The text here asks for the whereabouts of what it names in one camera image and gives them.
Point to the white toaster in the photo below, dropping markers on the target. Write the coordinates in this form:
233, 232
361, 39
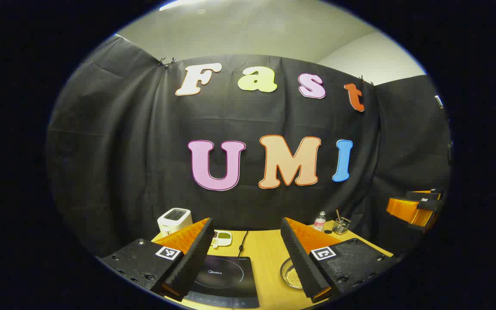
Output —
174, 220

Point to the black induction cooktop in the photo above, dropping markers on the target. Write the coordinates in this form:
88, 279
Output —
226, 280

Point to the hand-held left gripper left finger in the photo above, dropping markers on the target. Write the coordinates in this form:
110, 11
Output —
194, 258

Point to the clear glass cup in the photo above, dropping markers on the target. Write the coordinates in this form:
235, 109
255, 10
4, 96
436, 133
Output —
342, 227

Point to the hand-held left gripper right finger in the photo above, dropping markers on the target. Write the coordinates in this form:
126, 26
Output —
302, 258

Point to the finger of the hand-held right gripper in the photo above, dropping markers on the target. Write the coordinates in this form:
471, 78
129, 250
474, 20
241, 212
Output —
403, 209
424, 194

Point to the white divided bean dish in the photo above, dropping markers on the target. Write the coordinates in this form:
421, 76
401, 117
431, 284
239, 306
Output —
223, 238

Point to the pile of yellow soybeans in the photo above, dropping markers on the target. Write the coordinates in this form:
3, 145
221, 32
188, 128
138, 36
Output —
294, 279

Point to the black backdrop cloth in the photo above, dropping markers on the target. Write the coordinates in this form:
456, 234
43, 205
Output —
123, 150

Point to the black cloth clip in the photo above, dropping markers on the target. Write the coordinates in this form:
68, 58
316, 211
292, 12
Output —
172, 62
162, 61

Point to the thin wooden stick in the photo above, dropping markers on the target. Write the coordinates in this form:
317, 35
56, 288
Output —
338, 215

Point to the small pink label bottle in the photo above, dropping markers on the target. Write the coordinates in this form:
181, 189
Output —
319, 221

